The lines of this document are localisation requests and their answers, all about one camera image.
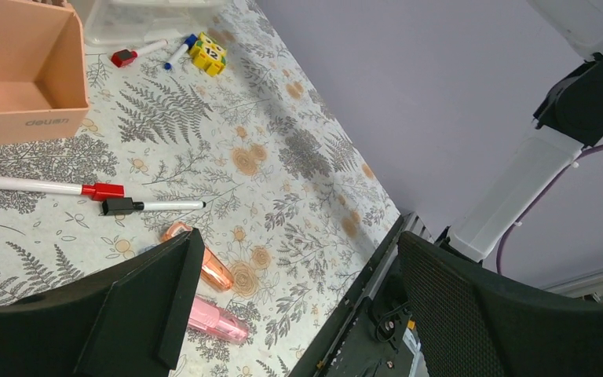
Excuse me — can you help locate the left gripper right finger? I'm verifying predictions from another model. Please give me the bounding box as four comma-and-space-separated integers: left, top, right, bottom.
398, 232, 603, 376

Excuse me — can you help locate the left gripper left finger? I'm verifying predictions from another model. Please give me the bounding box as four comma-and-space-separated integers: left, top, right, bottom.
0, 230, 205, 376

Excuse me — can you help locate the pink highlighter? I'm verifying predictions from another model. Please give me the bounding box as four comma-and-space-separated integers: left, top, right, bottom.
188, 296, 249, 344

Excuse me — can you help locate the white plastic drawer unit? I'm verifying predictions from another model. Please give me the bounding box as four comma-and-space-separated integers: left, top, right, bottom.
70, 0, 229, 46

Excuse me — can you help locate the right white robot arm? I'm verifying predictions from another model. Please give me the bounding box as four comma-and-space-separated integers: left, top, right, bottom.
436, 1, 603, 262

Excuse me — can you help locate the floral patterned desk mat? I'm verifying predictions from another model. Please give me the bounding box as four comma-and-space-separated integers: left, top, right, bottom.
0, 1, 400, 376

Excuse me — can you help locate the orange highlighter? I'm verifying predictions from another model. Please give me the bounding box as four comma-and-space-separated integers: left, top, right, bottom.
161, 221, 234, 291

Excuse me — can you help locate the black cap white marker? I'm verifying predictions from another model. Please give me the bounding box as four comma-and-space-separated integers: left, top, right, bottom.
101, 197, 206, 216

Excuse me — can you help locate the orange plastic file organizer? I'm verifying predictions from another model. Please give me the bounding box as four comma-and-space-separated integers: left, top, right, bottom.
0, 1, 89, 145

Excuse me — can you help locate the red cap marker near drawers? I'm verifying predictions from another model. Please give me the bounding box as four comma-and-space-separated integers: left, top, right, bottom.
110, 39, 169, 68

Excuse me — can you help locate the yellow owl eraser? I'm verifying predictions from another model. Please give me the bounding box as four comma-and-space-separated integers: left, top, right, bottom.
188, 32, 227, 77

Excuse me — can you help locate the blue cap whiteboard marker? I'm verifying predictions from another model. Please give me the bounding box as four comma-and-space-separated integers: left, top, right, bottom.
163, 34, 198, 71

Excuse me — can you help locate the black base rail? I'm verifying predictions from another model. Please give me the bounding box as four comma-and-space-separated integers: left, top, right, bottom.
290, 212, 432, 376

